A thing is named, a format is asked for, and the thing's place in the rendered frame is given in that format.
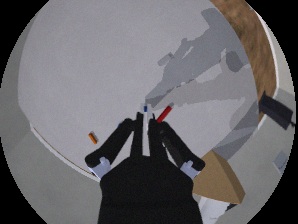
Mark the dark red rod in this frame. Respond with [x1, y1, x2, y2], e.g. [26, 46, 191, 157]
[157, 106, 172, 123]

